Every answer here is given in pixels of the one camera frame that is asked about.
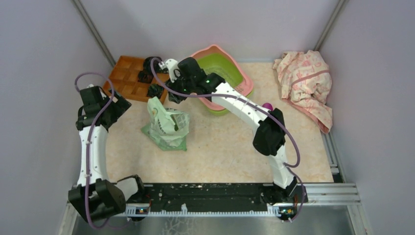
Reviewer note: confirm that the green litter pellets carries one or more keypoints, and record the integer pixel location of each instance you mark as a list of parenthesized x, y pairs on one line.
[(217, 70)]

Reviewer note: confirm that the green and pink litter box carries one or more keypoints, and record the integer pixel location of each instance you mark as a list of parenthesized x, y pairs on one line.
[(214, 55)]

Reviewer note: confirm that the black small part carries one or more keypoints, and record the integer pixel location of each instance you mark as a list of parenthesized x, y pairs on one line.
[(145, 77)]

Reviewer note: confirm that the orange compartment tray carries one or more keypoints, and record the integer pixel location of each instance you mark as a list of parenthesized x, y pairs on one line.
[(124, 77)]

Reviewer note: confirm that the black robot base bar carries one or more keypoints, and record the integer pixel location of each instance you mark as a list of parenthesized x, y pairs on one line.
[(217, 197)]

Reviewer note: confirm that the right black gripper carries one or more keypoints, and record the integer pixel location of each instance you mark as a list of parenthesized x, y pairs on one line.
[(172, 84)]

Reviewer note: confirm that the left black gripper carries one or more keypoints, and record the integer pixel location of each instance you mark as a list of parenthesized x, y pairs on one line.
[(121, 105)]

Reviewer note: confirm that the green cat litter bag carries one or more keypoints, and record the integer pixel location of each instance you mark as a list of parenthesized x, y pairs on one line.
[(168, 127)]

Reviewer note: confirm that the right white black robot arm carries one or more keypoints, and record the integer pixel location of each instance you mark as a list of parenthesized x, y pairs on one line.
[(268, 126)]

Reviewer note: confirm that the black round part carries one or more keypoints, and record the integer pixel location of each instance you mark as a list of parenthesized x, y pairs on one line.
[(148, 64)]

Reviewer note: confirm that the purple plastic scoop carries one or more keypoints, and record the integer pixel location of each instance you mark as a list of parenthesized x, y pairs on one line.
[(267, 106)]

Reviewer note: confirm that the cream pink printed jacket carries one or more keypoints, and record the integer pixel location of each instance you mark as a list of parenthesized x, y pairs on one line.
[(305, 84)]

